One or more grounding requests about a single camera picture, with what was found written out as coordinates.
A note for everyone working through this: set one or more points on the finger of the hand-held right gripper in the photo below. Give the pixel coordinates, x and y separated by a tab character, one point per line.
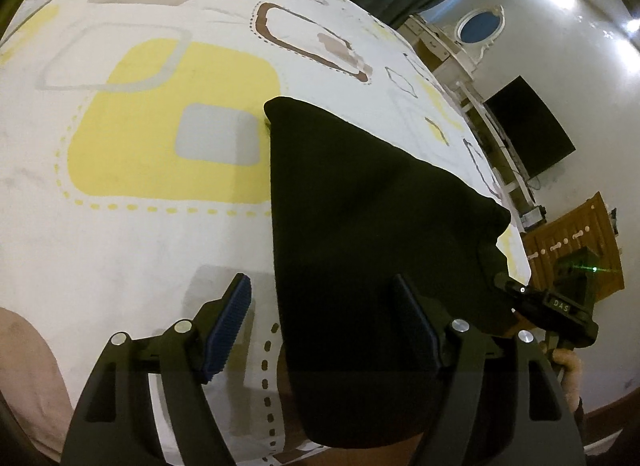
510	291

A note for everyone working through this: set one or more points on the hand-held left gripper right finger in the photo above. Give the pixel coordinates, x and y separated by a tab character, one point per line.
420	326

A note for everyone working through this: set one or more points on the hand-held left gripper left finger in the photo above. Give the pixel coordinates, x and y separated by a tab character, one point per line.
230	331

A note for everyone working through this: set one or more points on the black pants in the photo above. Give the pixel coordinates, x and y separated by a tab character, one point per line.
350	221

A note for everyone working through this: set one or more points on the person's right hand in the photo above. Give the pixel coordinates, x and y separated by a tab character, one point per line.
569	368

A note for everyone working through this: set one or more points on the wooden cabinet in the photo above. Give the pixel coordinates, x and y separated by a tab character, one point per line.
565	236

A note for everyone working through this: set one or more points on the patterned bed sheet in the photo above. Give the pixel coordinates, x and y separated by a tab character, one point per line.
150	246

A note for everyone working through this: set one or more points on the black television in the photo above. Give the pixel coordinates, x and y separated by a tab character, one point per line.
530	125

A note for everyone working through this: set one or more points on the pink beige cloth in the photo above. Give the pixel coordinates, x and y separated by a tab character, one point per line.
25	376

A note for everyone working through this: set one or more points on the white dresser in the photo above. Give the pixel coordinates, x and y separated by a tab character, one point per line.
440	45

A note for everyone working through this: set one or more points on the oval white-framed mirror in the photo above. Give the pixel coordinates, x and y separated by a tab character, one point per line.
475	28

